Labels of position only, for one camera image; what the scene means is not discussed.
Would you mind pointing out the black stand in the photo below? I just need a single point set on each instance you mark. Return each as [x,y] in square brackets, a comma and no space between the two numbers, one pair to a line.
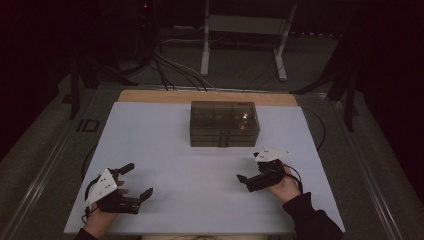
[348,100]
[75,90]

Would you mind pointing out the wooden table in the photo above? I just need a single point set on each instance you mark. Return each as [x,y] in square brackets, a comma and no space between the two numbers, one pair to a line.
[166,96]

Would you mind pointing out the person's right hand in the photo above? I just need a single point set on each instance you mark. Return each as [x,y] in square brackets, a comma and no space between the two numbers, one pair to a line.
[286,188]

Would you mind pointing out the white table board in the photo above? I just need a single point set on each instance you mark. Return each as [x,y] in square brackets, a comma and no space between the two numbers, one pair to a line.
[186,193]

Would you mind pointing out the person's left hand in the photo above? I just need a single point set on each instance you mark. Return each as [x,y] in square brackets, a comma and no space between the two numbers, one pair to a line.
[100,221]

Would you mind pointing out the white metal stand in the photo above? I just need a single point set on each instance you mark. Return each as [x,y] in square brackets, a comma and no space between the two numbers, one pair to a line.
[245,25]

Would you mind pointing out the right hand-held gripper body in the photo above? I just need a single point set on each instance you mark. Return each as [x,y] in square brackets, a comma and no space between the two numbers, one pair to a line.
[266,176]

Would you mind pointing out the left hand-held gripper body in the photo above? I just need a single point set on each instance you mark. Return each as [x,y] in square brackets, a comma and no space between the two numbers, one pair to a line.
[115,203]

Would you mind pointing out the metal floor rail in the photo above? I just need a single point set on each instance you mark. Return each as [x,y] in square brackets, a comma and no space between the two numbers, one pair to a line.
[40,173]
[366,173]

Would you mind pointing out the dark transparent drawer box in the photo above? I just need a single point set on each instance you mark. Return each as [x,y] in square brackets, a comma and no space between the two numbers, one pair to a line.
[224,124]

